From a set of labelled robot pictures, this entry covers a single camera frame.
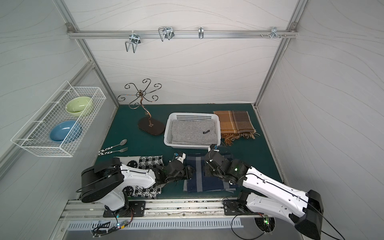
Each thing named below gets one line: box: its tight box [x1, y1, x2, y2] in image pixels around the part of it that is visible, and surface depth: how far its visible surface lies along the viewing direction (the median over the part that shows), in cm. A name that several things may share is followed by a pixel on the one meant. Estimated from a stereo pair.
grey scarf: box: [171, 119, 217, 145], surface depth 100 cm
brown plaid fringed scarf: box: [213, 110, 260, 147], surface depth 106 cm
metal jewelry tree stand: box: [117, 78, 166, 136], surface depth 90 cm
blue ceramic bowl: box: [49, 120, 83, 144], surface depth 65 cm
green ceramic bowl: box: [65, 96, 93, 117], surface depth 73 cm
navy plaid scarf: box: [183, 154, 240, 194], surface depth 81 cm
